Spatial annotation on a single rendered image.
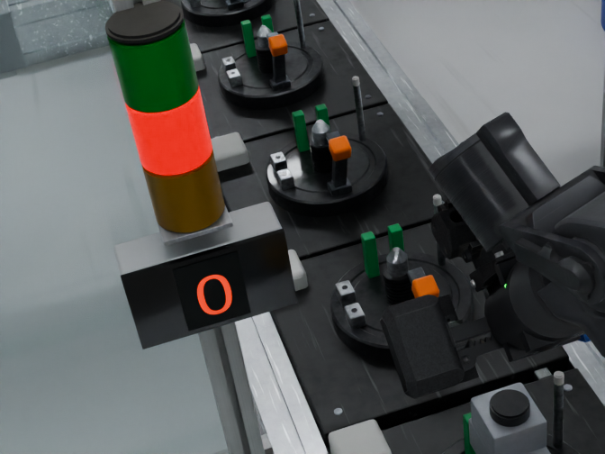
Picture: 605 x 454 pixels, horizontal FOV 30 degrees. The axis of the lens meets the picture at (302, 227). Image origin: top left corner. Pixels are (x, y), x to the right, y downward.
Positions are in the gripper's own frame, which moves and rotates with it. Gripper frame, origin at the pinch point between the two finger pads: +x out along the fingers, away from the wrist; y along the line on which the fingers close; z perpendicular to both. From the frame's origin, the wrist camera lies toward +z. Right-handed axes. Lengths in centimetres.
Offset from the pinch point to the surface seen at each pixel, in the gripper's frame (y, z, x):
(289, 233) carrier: 6.7, 20.5, 41.4
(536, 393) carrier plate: -7.2, -4.5, 21.7
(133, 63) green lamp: 20.3, 21.4, -12.4
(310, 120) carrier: -2, 37, 54
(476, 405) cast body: 2.1, -4.4, 7.2
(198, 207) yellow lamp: 18.5, 13.8, -3.4
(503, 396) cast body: 0.2, -4.4, 5.9
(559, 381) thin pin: -5.3, -4.6, 8.9
